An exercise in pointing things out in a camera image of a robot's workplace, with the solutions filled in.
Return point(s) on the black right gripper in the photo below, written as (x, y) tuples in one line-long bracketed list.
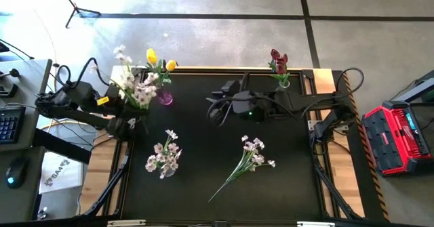
[(254, 106)]

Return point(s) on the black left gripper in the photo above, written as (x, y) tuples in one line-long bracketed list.
[(115, 106)]

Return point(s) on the white artificial flower bunch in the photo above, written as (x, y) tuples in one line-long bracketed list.
[(251, 147), (159, 148), (142, 96)]

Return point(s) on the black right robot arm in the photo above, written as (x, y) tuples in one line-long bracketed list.
[(305, 101)]

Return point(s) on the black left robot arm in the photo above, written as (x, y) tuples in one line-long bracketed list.
[(68, 113)]

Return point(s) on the pink glass vase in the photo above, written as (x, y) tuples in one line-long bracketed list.
[(165, 99)]

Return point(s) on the plain clear glass vase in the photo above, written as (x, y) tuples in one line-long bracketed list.
[(284, 84)]

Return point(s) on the black slanted beam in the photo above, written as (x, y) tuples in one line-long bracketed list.
[(61, 145)]

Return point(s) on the grey desk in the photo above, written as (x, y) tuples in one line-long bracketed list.
[(30, 84)]

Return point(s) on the black tripod stand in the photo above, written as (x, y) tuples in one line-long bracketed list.
[(76, 10)]

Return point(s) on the black keyboard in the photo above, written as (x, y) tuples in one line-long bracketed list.
[(10, 125)]

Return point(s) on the black desk device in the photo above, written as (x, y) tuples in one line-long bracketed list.
[(8, 91)]

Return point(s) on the black computer mouse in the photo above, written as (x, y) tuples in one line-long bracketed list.
[(17, 171)]

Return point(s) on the small silver metal fitting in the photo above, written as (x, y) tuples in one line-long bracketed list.
[(41, 214)]

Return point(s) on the black mat with hazard stripes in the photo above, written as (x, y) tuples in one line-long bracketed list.
[(359, 186)]

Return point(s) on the red and black tool box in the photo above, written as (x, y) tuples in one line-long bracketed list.
[(383, 152)]

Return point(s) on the dark grey case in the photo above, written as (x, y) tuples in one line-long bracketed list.
[(420, 88)]

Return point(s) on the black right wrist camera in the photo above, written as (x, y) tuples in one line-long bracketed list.
[(231, 88)]

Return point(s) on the black diagonal frame strut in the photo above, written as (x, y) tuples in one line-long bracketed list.
[(334, 193), (112, 186)]

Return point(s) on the silver bracket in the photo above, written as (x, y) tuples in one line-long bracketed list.
[(125, 223), (315, 224)]

